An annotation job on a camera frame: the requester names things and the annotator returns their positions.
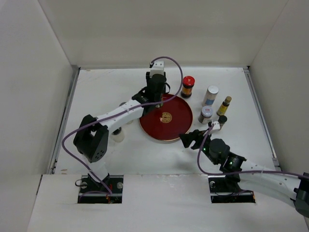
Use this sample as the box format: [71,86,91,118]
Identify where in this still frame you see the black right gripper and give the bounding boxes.
[179,129,219,165]

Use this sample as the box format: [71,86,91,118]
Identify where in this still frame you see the green label sauce bottle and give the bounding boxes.
[155,98,164,108]

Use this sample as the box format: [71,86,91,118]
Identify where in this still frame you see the glass shaker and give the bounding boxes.
[119,101,135,125]
[111,127,125,143]

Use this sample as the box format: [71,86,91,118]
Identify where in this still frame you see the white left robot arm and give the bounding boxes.
[73,72,168,193]

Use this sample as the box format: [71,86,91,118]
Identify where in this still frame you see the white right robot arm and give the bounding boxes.
[180,129,309,218]

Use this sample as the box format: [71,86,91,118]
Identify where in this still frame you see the grey lid spice jar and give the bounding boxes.
[198,106,213,124]

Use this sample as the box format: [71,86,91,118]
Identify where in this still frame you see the red round tray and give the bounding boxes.
[139,96,193,141]

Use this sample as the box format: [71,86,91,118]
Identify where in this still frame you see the red lid sauce jar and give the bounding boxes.
[181,76,195,98]

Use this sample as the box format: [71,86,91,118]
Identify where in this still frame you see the small dark pepper bottle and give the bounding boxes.
[218,115,227,130]

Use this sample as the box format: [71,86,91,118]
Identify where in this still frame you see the yellow label oil bottle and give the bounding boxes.
[216,96,232,116]

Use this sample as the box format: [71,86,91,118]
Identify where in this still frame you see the white tall canister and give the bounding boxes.
[202,85,219,106]

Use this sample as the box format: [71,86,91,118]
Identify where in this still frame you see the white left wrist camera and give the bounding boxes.
[149,60,164,78]

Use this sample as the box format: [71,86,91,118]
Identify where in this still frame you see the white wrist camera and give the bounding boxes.
[208,121,221,133]
[149,60,164,78]

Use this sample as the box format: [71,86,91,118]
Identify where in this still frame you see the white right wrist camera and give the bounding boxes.
[208,121,221,133]

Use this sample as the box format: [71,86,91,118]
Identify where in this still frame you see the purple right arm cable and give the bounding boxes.
[197,123,309,181]

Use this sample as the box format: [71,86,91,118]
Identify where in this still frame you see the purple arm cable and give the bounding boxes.
[197,123,309,181]
[62,56,183,203]

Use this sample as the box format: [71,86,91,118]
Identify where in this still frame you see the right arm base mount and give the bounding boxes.
[208,176,256,203]

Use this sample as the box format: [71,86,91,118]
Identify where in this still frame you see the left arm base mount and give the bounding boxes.
[75,175,124,204]

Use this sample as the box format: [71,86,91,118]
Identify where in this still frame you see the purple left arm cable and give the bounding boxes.
[62,56,183,203]

